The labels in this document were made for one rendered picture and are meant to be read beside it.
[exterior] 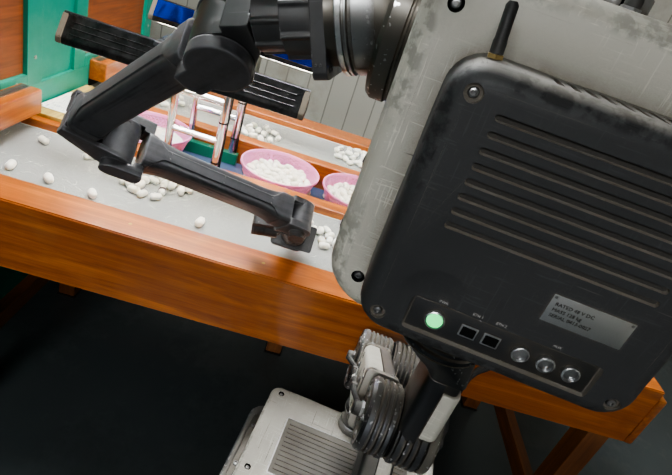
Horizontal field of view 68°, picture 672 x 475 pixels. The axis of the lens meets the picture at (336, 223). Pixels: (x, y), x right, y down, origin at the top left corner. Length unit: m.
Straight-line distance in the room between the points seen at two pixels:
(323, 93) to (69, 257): 2.15
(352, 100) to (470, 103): 2.74
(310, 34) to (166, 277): 0.80
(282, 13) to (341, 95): 2.58
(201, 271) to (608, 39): 0.94
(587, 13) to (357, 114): 2.71
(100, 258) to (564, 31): 1.05
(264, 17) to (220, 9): 0.06
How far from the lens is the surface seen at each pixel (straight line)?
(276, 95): 1.28
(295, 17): 0.54
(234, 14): 0.57
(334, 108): 3.13
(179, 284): 1.21
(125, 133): 0.92
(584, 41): 0.44
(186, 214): 1.34
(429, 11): 0.43
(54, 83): 1.83
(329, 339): 1.22
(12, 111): 1.56
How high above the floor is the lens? 1.43
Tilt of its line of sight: 27 degrees down
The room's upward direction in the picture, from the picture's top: 19 degrees clockwise
